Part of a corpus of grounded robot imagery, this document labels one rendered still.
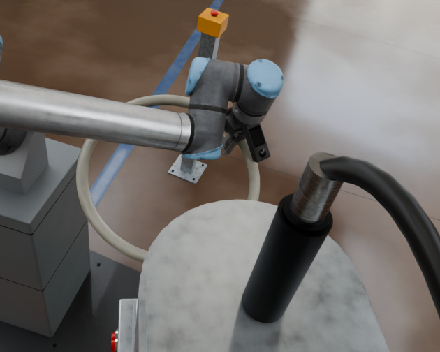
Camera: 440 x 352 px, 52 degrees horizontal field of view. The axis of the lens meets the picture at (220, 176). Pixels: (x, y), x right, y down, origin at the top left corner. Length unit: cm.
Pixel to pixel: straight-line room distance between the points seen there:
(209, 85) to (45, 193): 85
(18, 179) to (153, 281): 126
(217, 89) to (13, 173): 85
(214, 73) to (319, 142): 254
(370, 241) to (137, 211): 144
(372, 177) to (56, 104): 72
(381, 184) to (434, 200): 328
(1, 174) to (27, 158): 10
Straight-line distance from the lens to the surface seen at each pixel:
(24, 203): 167
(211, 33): 235
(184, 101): 131
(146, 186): 286
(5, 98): 89
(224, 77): 105
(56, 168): 177
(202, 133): 102
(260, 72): 106
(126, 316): 61
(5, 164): 166
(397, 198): 26
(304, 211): 31
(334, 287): 46
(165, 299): 41
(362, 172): 27
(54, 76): 374
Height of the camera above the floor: 210
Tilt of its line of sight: 44 degrees down
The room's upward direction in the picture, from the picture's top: 14 degrees clockwise
